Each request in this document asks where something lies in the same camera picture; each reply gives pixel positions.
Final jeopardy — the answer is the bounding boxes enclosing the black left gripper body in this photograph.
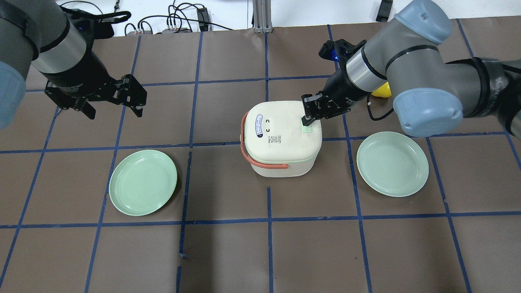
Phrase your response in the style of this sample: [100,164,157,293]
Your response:
[44,74,128,109]

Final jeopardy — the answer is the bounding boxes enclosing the black cable bundle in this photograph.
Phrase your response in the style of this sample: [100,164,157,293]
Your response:
[124,0,245,36]

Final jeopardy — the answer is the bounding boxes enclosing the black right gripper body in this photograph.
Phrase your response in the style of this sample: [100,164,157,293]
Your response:
[315,69,369,119]

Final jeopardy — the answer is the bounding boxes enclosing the green plate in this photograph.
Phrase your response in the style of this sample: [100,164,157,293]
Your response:
[108,150,177,216]
[357,131,429,198]

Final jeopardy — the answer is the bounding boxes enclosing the white rice cooker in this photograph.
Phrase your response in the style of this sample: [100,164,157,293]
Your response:
[240,101,322,178]

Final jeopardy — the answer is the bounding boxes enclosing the right green plate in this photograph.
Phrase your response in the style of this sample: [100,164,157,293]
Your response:
[357,131,429,198]

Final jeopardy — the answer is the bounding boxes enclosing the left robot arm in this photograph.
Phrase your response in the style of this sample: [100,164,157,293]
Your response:
[0,0,147,129]

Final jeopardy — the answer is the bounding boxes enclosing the black power adapter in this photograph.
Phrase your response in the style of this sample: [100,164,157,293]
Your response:
[197,7,210,31]

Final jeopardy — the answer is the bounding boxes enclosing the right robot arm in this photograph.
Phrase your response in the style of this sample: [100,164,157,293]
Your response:
[301,0,520,138]

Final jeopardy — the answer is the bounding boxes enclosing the aluminium frame post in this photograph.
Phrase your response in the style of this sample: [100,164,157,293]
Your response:
[252,0,273,33]

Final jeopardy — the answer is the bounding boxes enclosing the yellow bell pepper toy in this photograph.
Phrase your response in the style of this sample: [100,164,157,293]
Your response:
[371,82,392,98]

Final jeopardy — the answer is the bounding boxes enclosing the left green plate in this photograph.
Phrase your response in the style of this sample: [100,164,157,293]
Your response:
[108,150,177,216]

